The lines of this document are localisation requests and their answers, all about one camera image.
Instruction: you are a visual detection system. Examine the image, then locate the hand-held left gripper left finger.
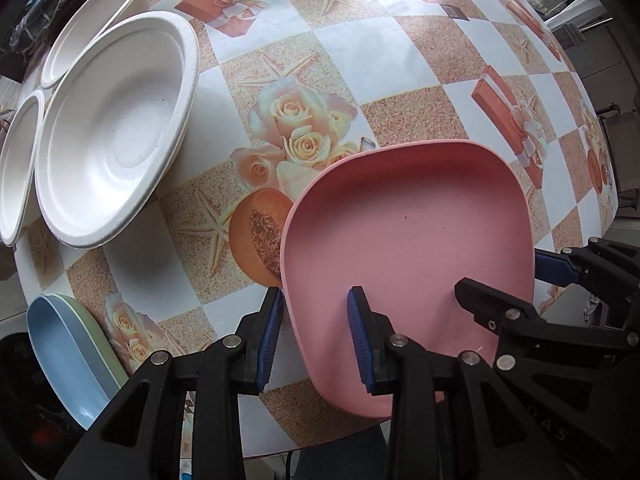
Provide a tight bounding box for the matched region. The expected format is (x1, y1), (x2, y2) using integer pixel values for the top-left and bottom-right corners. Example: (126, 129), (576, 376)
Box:
(54, 286), (287, 480)

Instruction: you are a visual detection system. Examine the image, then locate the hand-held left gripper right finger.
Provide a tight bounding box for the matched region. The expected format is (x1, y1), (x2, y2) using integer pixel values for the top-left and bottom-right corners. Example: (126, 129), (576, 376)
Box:
(346, 285), (591, 480)

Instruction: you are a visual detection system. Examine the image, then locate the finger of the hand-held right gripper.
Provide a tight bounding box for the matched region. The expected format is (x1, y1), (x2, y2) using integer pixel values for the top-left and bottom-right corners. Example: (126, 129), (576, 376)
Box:
(454, 277), (640, 376)
(534, 237), (640, 311)

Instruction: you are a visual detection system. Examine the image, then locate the pink plate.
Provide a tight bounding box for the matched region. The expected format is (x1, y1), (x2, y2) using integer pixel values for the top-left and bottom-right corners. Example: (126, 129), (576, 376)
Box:
(280, 138), (543, 418)

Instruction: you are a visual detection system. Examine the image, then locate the large white bowl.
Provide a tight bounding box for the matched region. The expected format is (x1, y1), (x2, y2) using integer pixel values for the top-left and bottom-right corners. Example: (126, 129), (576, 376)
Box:
(34, 11), (201, 249)

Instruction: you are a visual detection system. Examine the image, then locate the person's jeans leg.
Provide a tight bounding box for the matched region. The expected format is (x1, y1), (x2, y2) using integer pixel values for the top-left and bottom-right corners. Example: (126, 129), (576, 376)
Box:
(295, 422), (396, 480)

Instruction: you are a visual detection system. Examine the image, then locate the green plate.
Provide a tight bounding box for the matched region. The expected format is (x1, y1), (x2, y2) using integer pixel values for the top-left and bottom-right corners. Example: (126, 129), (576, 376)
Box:
(47, 294), (132, 391)

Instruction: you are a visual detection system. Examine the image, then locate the blue plate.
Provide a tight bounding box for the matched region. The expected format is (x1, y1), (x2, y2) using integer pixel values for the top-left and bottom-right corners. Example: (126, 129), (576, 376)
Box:
(26, 295), (113, 431)

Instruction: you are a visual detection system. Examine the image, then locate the grey cabinet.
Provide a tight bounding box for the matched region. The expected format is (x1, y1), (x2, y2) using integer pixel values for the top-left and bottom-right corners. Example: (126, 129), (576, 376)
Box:
(530, 0), (640, 111)

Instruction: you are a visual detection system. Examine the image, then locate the dark object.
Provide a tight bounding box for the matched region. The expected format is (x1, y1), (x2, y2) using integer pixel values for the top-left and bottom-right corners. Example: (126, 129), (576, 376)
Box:
(0, 332), (81, 478)

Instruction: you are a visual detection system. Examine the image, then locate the printed tablecloth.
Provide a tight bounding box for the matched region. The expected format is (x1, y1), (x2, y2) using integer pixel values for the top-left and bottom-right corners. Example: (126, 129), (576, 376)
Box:
(12, 0), (618, 461)

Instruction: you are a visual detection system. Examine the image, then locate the small white bowl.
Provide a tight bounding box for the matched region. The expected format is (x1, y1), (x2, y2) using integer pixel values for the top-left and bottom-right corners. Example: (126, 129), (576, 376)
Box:
(40, 0), (156, 90)
(0, 89), (47, 247)

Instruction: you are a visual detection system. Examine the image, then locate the dark cloth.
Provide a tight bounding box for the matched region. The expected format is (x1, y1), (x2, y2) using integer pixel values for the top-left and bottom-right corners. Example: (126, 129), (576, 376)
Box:
(9, 0), (68, 58)

